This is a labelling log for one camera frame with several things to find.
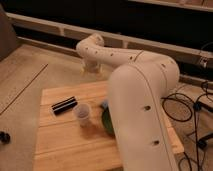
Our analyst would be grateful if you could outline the black cables on floor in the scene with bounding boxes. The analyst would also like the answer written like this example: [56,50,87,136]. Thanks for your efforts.
[161,79,213,171]

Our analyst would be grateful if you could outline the black object on floor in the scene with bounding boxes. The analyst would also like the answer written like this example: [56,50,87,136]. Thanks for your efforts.
[0,131,11,144]

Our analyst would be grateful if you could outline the white shelf frame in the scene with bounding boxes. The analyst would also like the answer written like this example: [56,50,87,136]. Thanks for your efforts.
[5,12,213,69]

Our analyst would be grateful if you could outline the black rectangular box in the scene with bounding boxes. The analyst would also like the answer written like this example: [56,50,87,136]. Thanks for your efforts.
[51,97,78,115]

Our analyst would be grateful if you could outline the green bowl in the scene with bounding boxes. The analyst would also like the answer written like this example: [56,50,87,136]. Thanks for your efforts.
[101,108,114,136]

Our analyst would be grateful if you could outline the blue cloth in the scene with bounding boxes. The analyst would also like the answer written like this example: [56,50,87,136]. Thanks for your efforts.
[101,100,108,109]

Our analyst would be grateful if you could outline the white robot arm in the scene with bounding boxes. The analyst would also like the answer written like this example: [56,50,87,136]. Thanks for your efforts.
[76,34,180,171]

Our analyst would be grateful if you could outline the clear plastic cup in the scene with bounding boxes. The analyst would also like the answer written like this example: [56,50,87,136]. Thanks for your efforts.
[73,103,91,127]

